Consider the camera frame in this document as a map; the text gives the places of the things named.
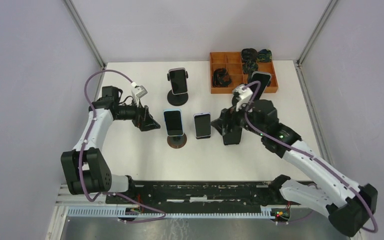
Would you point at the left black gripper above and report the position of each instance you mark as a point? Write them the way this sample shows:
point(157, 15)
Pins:
point(149, 123)

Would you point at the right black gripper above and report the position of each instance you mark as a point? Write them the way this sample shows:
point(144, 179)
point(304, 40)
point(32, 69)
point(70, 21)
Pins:
point(226, 115)

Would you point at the lavender case phone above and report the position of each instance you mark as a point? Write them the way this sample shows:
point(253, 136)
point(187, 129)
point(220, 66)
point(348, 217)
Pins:
point(202, 123)

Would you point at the light blue case phone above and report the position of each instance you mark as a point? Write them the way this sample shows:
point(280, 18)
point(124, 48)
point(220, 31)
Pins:
point(173, 122)

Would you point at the black small phone stand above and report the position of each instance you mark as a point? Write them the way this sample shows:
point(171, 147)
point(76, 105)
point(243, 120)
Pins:
point(203, 137)

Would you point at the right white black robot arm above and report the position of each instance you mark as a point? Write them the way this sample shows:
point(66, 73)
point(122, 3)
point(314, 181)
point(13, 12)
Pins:
point(347, 204)

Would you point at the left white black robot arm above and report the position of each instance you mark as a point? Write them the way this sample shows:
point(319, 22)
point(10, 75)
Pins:
point(84, 167)

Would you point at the black wedge phone stand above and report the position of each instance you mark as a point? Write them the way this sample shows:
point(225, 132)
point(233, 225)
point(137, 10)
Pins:
point(233, 141)

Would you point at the black round stand right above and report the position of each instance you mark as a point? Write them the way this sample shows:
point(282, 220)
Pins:
point(235, 99)

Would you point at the black round stand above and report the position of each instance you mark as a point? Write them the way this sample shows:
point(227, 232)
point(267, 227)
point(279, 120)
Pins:
point(235, 99)
point(177, 100)

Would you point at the black round stand rear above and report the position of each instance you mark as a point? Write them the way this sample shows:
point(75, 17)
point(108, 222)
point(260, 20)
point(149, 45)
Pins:
point(177, 100)

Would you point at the grey case phone rear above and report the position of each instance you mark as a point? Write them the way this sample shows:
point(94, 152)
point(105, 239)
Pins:
point(178, 79)

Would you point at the pink case phone tilted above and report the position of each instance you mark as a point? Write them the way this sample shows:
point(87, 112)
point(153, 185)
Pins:
point(259, 81)

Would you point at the orange compartment tray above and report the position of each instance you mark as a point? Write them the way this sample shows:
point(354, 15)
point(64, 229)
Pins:
point(232, 62)

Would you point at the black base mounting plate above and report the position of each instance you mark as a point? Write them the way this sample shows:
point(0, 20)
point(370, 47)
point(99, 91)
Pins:
point(205, 197)

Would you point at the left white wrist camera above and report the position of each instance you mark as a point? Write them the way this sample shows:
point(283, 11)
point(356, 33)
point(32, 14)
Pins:
point(138, 91)

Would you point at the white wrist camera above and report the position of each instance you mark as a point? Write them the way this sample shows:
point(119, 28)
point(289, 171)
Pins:
point(245, 94)
point(138, 91)

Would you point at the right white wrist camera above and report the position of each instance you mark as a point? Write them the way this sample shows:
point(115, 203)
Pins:
point(245, 94)

